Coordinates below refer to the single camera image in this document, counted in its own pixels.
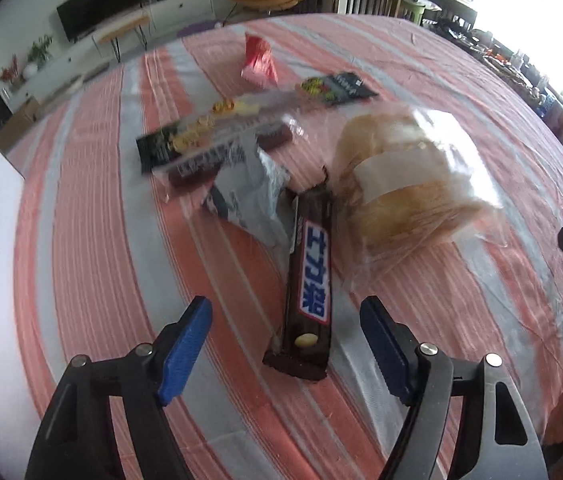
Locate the snickers chocolate bar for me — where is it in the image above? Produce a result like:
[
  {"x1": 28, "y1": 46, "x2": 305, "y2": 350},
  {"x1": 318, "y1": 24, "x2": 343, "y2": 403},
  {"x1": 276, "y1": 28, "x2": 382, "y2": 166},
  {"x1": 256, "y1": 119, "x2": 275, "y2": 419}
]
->
[{"x1": 262, "y1": 169, "x2": 333, "y2": 382}]

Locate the red flower vase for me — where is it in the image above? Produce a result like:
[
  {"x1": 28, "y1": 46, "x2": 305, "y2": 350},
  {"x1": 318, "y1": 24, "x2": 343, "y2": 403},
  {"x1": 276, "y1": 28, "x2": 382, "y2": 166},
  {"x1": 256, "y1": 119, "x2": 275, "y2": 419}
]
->
[{"x1": 0, "y1": 54, "x2": 22, "y2": 92}]

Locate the green plant white vase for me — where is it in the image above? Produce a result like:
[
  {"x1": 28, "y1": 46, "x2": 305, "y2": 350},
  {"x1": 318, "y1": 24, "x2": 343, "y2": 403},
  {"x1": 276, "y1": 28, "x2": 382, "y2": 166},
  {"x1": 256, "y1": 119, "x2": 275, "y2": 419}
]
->
[{"x1": 22, "y1": 34, "x2": 54, "y2": 80}]

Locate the brown cardboard box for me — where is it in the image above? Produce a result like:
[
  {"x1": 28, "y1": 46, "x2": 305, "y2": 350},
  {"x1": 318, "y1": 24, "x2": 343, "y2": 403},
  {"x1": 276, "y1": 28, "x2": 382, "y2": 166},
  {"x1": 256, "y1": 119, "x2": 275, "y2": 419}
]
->
[{"x1": 0, "y1": 96, "x2": 40, "y2": 153}]

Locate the purple round mat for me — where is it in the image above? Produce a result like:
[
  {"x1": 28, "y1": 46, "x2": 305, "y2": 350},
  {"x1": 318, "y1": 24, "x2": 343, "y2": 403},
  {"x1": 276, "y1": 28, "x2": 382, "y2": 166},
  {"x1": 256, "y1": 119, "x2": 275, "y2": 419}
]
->
[{"x1": 176, "y1": 20, "x2": 223, "y2": 38}]

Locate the black television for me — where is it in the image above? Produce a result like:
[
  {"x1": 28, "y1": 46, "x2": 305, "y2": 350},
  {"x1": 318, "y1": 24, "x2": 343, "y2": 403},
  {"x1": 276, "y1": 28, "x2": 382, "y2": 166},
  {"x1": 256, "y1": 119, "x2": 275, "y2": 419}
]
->
[{"x1": 57, "y1": 0, "x2": 147, "y2": 42}]

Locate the bagged bread loaf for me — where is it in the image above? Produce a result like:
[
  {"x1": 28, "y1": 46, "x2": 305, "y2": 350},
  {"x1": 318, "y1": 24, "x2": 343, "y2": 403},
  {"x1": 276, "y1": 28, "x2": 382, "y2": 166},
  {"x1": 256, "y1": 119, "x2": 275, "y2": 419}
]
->
[{"x1": 329, "y1": 102, "x2": 507, "y2": 292}]

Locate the dark red sausage packet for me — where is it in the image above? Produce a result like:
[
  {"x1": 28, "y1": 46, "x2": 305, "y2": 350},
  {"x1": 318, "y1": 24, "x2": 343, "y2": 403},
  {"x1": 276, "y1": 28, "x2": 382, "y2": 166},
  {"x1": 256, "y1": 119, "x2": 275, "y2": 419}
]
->
[{"x1": 136, "y1": 114, "x2": 305, "y2": 194}]

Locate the white tv cabinet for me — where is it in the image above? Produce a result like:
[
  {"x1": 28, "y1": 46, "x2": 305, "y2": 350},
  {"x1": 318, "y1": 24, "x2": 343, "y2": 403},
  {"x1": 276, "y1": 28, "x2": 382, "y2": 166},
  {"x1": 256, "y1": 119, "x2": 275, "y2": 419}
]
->
[{"x1": 6, "y1": 0, "x2": 216, "y2": 110}]

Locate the red snack packet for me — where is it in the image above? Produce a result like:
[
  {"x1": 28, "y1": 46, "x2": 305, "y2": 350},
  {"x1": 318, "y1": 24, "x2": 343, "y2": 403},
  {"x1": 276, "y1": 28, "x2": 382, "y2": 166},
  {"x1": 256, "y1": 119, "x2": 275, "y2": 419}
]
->
[{"x1": 242, "y1": 32, "x2": 278, "y2": 88}]

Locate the wooden bench stool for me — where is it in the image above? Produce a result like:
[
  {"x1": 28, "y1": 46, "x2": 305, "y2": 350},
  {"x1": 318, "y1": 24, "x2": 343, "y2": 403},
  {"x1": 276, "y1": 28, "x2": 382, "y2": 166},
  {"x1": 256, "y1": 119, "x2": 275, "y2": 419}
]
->
[{"x1": 92, "y1": 14, "x2": 152, "y2": 63}]

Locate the striped pink grey tablecloth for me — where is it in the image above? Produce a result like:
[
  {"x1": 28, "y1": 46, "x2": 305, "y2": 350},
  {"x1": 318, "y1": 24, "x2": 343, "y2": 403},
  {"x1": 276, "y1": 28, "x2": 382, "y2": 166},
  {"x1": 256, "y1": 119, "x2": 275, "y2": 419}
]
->
[{"x1": 8, "y1": 14, "x2": 563, "y2": 479}]

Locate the black long snack packet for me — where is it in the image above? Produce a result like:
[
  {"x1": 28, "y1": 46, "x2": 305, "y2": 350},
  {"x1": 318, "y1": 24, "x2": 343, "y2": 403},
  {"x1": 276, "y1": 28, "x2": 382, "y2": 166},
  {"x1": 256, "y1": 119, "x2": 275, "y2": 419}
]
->
[{"x1": 135, "y1": 70, "x2": 380, "y2": 176}]

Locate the white blue snack pouch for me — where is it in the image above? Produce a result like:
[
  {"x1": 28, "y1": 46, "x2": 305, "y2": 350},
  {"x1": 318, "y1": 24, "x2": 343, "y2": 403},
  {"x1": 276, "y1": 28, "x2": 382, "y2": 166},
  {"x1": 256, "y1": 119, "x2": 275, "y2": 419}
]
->
[{"x1": 202, "y1": 138, "x2": 292, "y2": 249}]

